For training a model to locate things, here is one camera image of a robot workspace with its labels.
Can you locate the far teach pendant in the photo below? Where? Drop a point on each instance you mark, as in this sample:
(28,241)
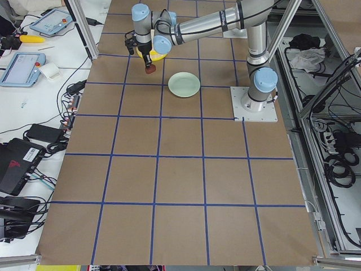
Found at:
(52,23)

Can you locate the aluminium frame post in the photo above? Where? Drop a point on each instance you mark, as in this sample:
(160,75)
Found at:
(77,14)

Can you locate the bottom yellow steamer layer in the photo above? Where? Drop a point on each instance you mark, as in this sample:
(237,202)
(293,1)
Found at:
(155,56)

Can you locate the black laptop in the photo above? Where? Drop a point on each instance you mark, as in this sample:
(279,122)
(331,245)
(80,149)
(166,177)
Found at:
(19,158)

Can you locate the white crumpled cloth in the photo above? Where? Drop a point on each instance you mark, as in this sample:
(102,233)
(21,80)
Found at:
(309,60)

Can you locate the near teach pendant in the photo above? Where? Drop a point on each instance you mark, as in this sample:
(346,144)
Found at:
(23,70)

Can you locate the brown bun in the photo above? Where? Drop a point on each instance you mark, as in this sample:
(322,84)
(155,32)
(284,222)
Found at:
(150,69)

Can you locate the light green plate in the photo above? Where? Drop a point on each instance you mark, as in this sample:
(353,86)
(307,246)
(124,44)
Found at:
(184,84)

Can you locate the teach pendant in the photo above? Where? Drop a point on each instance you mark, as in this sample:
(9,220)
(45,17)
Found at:
(52,23)
(23,70)

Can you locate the black power brick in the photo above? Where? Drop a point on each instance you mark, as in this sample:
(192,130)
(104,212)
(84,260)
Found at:
(45,133)

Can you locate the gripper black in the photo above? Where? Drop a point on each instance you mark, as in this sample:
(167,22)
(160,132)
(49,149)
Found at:
(145,51)

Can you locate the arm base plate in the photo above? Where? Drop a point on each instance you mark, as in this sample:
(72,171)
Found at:
(247,110)

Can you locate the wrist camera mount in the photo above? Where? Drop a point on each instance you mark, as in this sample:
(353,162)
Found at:
(131,42)

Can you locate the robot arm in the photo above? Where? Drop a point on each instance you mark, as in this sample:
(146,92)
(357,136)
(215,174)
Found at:
(160,31)

